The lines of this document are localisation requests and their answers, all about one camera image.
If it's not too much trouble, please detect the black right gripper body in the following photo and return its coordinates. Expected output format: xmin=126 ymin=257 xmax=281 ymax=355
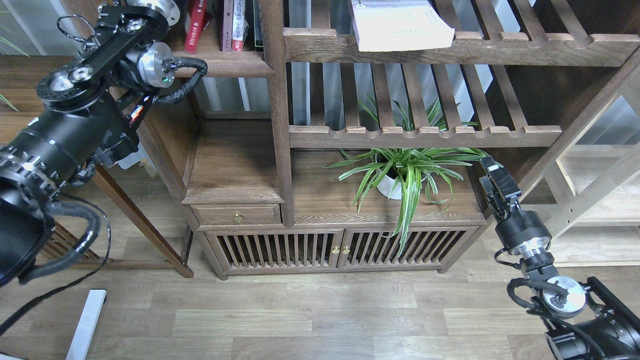
xmin=480 ymin=167 xmax=522 ymax=221

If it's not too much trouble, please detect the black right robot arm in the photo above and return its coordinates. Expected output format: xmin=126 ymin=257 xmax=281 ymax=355
xmin=480 ymin=155 xmax=640 ymax=360

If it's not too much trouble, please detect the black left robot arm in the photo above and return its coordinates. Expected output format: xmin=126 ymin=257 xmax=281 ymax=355
xmin=0 ymin=0 xmax=208 ymax=285

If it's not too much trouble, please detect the light wooden shelf unit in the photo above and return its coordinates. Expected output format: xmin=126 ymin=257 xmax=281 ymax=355
xmin=496 ymin=60 xmax=640 ymax=266

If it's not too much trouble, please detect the green spider plant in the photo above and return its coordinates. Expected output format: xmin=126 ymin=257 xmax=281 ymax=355
xmin=322 ymin=93 xmax=503 ymax=256

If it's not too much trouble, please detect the right slatted cabinet door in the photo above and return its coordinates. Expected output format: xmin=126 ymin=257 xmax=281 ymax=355
xmin=330 ymin=226 xmax=478 ymax=273

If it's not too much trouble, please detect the slatted cabinet door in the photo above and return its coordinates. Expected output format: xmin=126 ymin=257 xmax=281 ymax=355
xmin=330 ymin=226 xmax=478 ymax=273
xmin=205 ymin=229 xmax=344 ymax=275

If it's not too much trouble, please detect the white plant pot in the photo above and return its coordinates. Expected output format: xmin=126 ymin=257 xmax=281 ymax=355
xmin=376 ymin=174 xmax=403 ymax=200

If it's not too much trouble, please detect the dark wooden bookshelf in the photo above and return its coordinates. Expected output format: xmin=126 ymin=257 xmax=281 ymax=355
xmin=180 ymin=0 xmax=639 ymax=280

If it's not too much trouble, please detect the left slatted cabinet door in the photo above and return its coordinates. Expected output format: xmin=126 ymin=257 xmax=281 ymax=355
xmin=205 ymin=229 xmax=344 ymax=275

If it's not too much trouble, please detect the red white upright book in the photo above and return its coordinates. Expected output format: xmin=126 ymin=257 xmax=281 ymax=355
xmin=231 ymin=0 xmax=248 ymax=52

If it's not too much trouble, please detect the dark wooden side table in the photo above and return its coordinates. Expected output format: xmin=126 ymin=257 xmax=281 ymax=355
xmin=1 ymin=55 xmax=198 ymax=278

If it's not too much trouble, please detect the dark slatted wooden rack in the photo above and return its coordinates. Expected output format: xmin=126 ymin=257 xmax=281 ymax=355
xmin=38 ymin=221 xmax=103 ymax=264

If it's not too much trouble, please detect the white metal leg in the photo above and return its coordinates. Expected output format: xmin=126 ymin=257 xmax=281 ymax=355
xmin=66 ymin=289 xmax=107 ymax=360

